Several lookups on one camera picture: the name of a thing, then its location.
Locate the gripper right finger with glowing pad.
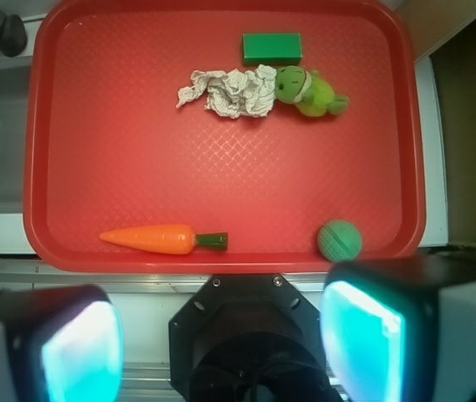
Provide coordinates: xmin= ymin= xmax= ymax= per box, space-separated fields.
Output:
xmin=319 ymin=254 xmax=476 ymax=401

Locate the orange toy carrot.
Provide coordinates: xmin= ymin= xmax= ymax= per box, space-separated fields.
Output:
xmin=99 ymin=224 xmax=228 ymax=255

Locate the black octagonal mount plate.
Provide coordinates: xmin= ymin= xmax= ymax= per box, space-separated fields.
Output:
xmin=168 ymin=275 xmax=342 ymax=401

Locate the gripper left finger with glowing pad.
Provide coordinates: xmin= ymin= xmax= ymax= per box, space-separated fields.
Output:
xmin=0 ymin=285 xmax=124 ymax=401

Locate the green plush animal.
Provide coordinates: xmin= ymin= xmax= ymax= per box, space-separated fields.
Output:
xmin=275 ymin=65 xmax=349 ymax=118

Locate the red plastic tray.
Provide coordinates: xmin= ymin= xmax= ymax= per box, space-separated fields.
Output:
xmin=23 ymin=1 xmax=426 ymax=274

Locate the crumpled white paper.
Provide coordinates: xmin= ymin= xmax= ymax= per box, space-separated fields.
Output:
xmin=176 ymin=64 xmax=277 ymax=119

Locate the green rectangular block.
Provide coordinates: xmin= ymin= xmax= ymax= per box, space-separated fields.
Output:
xmin=242 ymin=33 xmax=303 ymax=66

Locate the green textured ball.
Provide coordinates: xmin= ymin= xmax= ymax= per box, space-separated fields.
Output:
xmin=317 ymin=220 xmax=363 ymax=262

